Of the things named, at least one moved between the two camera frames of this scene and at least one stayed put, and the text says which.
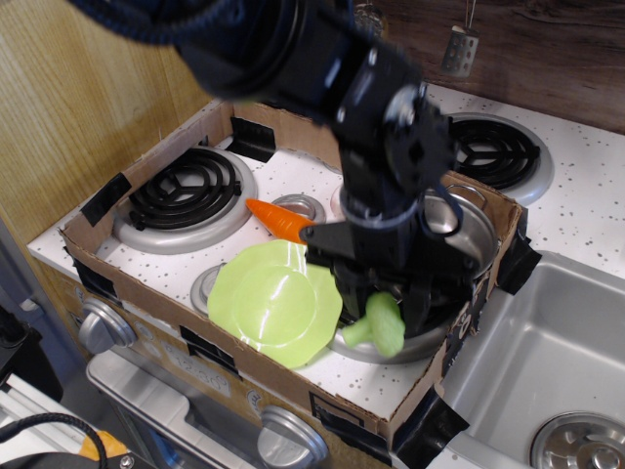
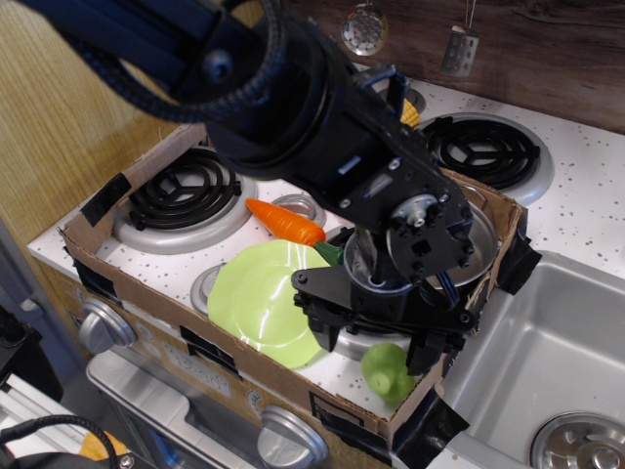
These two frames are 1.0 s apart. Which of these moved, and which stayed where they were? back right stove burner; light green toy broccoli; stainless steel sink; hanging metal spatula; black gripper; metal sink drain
Moved: black gripper; light green toy broccoli
Stayed: metal sink drain; back right stove burner; hanging metal spatula; stainless steel sink
